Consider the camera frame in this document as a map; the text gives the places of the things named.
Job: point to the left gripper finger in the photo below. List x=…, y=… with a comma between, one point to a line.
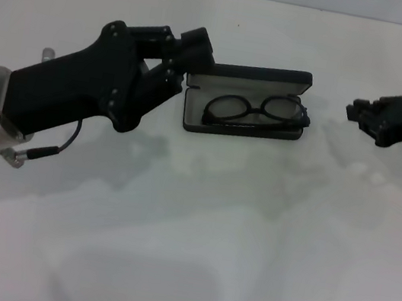
x=198, y=40
x=196, y=61

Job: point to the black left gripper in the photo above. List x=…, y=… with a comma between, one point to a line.
x=72, y=90

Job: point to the black glasses case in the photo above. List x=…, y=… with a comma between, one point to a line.
x=253, y=70

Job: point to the black glasses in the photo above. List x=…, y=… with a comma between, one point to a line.
x=257, y=110

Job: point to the silver connector plug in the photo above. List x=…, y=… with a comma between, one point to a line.
x=49, y=55

